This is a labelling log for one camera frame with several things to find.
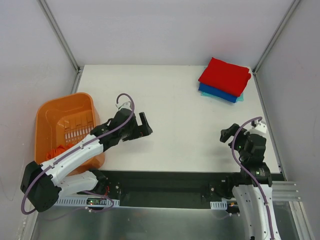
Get left aluminium frame post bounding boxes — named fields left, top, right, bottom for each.
left=37, top=0, right=81, bottom=74

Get folded blue t shirt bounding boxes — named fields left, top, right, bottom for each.
left=198, top=83, right=244, bottom=103

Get folded red t shirt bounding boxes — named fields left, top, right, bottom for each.
left=198, top=57, right=251, bottom=97

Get white slotted cable duct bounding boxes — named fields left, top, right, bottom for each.
left=54, top=196, right=112, bottom=208
left=210, top=200, right=228, bottom=211

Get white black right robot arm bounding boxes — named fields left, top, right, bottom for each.
left=219, top=117, right=281, bottom=240

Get aluminium frame post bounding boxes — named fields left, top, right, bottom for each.
left=252, top=0, right=302, bottom=76
left=37, top=0, right=81, bottom=74

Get right aluminium frame post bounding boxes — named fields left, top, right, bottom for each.
left=252, top=0, right=302, bottom=76

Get folded teal t shirt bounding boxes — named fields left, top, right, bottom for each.
left=199, top=65, right=245, bottom=102

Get aluminium extrusion rail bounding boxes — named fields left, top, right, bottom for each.
left=272, top=181, right=302, bottom=202

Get left white slotted cable duct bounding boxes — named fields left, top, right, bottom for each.
left=54, top=196, right=112, bottom=208

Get right white slotted cable duct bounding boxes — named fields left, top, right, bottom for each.
left=210, top=200, right=228, bottom=211

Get orange t shirt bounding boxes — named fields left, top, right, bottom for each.
left=45, top=143, right=74, bottom=161

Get orange plastic laundry basket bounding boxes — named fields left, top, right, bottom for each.
left=34, top=92, right=101, bottom=164

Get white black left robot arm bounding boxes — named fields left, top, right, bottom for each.
left=20, top=108, right=153, bottom=215

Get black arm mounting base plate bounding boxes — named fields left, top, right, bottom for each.
left=74, top=169, right=273, bottom=208

